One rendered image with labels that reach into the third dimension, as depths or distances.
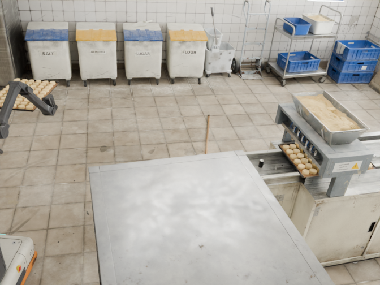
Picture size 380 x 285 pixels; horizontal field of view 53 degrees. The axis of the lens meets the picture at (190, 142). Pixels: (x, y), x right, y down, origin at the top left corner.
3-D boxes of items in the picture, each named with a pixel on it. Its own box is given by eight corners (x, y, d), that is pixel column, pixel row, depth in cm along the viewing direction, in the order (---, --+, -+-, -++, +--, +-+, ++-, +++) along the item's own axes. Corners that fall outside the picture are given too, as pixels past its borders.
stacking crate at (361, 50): (363, 51, 651) (367, 39, 640) (378, 60, 619) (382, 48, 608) (332, 52, 637) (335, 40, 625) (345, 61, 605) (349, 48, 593)
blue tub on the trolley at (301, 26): (297, 27, 605) (299, 17, 596) (310, 35, 573) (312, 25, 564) (280, 27, 597) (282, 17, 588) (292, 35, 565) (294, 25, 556)
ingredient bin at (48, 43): (33, 90, 536) (24, 35, 494) (36, 71, 587) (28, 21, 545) (73, 88, 549) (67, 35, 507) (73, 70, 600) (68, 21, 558)
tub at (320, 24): (316, 25, 621) (319, 12, 609) (333, 34, 587) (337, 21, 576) (297, 26, 609) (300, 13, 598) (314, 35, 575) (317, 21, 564)
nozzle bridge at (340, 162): (306, 137, 320) (316, 100, 301) (357, 194, 263) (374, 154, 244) (270, 140, 312) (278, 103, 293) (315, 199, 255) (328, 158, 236)
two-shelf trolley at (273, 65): (306, 69, 672) (323, 3, 609) (326, 83, 627) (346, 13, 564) (263, 72, 646) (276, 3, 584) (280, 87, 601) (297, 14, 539)
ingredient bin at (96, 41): (80, 88, 550) (75, 35, 508) (81, 70, 601) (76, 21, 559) (118, 87, 562) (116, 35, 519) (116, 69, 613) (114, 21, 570)
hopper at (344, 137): (319, 106, 294) (324, 89, 287) (363, 147, 250) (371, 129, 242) (285, 108, 287) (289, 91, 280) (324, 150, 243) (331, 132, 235)
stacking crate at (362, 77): (357, 73, 671) (361, 63, 660) (370, 83, 639) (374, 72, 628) (325, 73, 661) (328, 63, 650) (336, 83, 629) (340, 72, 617)
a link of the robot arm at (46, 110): (12, 91, 259) (26, 91, 257) (13, 83, 261) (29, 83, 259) (43, 116, 299) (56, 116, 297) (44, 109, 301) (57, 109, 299)
